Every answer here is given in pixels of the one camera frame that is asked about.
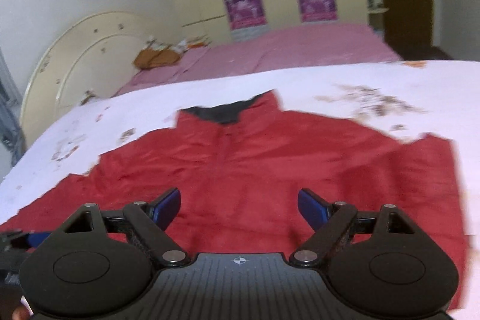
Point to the person's hand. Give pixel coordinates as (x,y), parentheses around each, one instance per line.
(21,313)

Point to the white floral quilt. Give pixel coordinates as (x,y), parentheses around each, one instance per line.
(404,100)

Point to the floral pillow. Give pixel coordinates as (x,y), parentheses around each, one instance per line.
(181,47)

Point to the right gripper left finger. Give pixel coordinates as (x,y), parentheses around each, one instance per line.
(149,222)

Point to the lower left purple poster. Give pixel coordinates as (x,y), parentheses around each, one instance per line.
(245,13)

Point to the orange brown folded cloth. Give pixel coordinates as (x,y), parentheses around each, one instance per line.
(158,56)

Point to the red down jacket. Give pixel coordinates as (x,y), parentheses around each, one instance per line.
(239,169)

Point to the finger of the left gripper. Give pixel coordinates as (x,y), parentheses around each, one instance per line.
(34,239)

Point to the cream round headboard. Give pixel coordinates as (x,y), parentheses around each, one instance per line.
(95,55)

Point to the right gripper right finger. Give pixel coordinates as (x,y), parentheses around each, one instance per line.
(330,222)

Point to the grey window curtain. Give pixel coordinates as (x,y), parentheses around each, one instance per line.
(12,135)

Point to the pink bed sheet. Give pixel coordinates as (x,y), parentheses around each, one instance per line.
(307,45)

